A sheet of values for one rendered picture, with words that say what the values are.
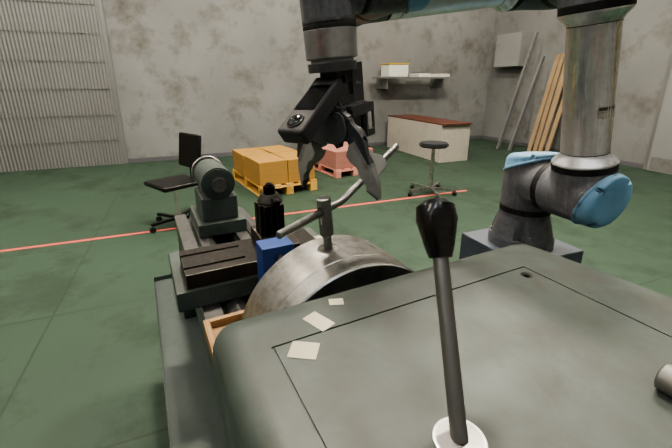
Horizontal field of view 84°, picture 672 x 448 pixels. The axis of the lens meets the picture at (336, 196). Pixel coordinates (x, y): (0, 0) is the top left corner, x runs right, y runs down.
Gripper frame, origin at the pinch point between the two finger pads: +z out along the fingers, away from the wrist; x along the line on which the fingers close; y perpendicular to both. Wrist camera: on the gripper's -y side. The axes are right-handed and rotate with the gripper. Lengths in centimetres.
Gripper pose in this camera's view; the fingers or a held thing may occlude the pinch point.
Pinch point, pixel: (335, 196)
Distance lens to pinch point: 59.7
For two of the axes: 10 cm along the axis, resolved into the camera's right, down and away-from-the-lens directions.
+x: -8.0, -1.4, 5.9
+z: 0.9, 9.4, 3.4
